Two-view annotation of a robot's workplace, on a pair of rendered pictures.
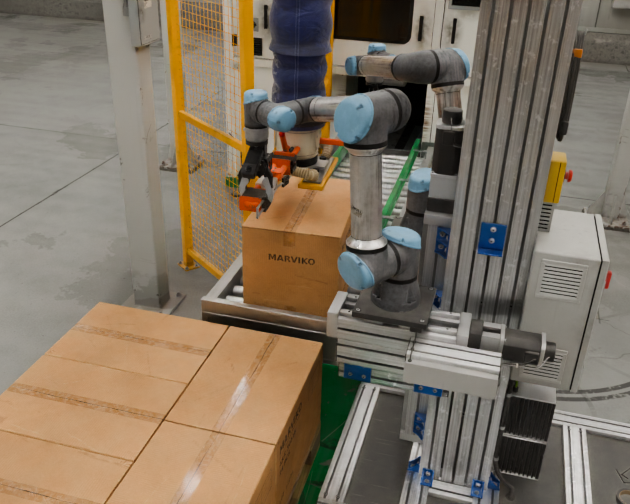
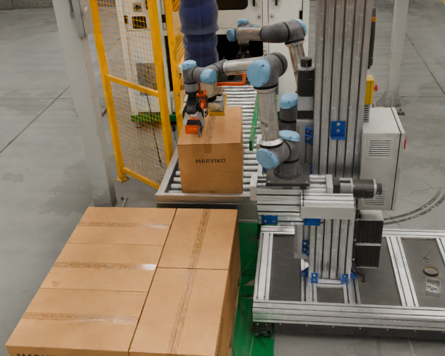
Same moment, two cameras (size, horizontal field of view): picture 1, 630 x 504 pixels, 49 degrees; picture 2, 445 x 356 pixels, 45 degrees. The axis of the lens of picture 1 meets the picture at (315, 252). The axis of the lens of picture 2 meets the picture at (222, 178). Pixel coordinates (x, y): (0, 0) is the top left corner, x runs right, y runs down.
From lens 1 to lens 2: 0.72 m
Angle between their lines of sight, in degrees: 6
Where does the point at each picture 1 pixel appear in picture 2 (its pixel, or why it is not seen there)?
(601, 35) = not seen: outside the picture
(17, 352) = (26, 251)
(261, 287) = (193, 181)
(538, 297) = (368, 159)
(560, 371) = (385, 200)
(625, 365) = (415, 198)
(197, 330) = (157, 214)
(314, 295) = (227, 181)
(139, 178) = (90, 123)
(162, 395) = (150, 253)
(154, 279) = (107, 190)
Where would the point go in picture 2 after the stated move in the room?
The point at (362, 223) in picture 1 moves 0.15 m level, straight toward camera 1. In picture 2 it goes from (268, 131) to (273, 145)
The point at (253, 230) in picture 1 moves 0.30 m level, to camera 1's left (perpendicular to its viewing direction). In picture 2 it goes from (184, 146) to (136, 151)
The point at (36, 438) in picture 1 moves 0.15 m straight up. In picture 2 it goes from (83, 289) to (78, 268)
